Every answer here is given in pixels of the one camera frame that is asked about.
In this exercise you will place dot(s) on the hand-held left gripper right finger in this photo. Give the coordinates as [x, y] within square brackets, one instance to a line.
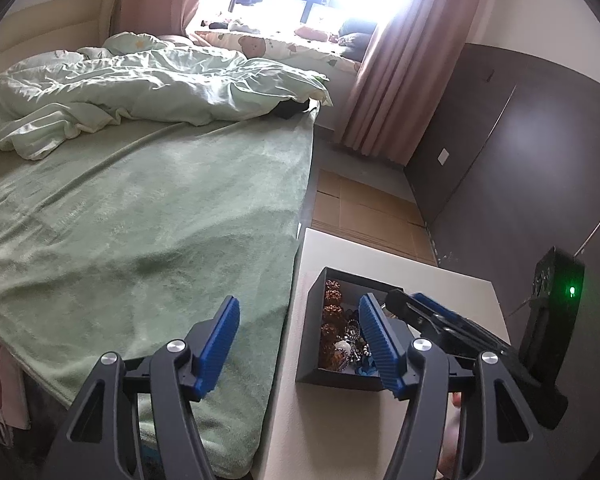
[380, 350]

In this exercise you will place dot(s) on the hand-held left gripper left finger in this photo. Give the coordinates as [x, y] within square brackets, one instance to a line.
[215, 350]

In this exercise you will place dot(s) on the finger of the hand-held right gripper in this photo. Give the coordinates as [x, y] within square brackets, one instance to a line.
[432, 306]
[405, 307]

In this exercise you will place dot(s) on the blue bead jewelry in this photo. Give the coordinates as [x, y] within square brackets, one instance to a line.
[366, 370]

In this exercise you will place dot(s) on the white carved pendant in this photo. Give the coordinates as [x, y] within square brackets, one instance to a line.
[344, 347]

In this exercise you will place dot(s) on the black box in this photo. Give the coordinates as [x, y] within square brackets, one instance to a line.
[330, 379]

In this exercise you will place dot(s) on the cardboard floor sheets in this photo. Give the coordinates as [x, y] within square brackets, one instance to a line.
[360, 220]

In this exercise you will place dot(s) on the white low table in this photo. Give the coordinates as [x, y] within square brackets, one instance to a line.
[330, 435]

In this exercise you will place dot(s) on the green fleece blanket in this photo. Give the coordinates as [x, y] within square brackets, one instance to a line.
[130, 235]

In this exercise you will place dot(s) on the pink cartoon floor mat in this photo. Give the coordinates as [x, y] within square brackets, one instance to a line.
[0, 375]

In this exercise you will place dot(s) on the black cloth item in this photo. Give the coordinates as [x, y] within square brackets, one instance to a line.
[290, 109]

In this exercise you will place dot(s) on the light green duvet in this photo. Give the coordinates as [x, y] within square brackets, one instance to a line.
[130, 90]

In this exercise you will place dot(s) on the dark pillows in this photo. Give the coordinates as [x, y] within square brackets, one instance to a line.
[355, 35]

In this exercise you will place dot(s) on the bear print seat cushion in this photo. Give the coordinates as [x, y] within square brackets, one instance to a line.
[260, 45]

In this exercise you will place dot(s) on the small pile of clothes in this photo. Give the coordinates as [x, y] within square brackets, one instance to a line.
[230, 25]

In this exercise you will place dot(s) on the white wall socket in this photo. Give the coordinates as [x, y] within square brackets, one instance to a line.
[443, 157]

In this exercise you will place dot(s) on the dark grey wall panel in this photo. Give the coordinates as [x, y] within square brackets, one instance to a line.
[505, 160]

